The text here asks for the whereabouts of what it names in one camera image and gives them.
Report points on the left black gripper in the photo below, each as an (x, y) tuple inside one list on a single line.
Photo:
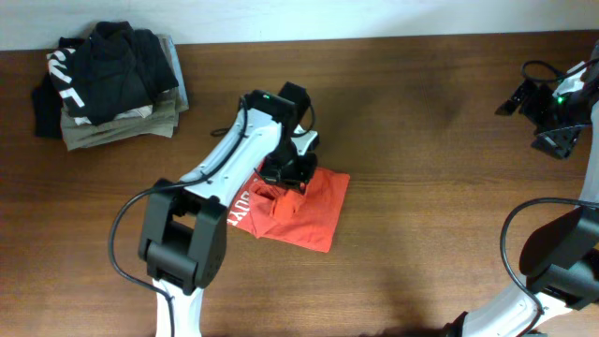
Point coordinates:
[(293, 173)]

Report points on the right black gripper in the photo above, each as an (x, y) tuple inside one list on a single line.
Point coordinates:
[(557, 145)]

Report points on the orange red t-shirt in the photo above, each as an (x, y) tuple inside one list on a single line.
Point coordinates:
[(306, 218)]

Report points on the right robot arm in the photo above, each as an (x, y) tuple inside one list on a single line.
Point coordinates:
[(558, 264)]

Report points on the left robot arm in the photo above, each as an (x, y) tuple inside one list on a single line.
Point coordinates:
[(183, 237)]

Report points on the khaki folded garment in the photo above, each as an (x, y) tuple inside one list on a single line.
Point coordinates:
[(162, 121)]

